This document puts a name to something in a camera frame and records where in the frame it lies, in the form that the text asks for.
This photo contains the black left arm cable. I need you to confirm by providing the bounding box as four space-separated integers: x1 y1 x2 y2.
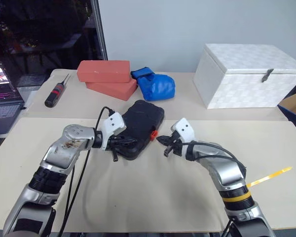
60 106 115 234

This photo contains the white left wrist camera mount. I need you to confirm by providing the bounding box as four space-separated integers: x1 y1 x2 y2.
99 112 127 151

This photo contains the yellow tape strip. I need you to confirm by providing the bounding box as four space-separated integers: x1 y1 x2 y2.
246 166 293 188

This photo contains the black tool with red band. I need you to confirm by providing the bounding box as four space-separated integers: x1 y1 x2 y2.
44 73 71 108

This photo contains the red foam brick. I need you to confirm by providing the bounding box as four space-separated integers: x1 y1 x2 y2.
85 78 138 102
76 60 131 83

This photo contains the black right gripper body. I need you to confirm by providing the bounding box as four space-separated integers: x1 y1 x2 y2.
170 132 183 157

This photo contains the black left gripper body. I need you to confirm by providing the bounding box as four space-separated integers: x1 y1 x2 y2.
108 134 127 151

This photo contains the open laptop computer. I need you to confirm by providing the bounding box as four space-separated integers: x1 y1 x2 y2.
0 61 25 136

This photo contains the blue boxing glove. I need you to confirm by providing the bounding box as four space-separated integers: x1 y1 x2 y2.
130 67 176 102

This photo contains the metal threaded pole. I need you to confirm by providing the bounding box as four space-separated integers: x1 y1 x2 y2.
90 0 109 62

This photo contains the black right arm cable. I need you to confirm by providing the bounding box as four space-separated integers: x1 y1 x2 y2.
181 141 248 178

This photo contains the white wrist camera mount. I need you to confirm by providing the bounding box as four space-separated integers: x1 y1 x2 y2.
99 112 127 151
171 118 195 144

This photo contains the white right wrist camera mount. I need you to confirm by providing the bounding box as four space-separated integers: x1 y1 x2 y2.
171 118 195 144

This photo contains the white woven storage box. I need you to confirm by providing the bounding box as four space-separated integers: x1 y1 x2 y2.
192 43 296 110

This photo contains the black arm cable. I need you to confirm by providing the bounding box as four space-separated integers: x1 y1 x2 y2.
60 106 115 234
181 141 248 178

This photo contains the black plastic tool case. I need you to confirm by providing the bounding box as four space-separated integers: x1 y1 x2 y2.
117 100 165 161

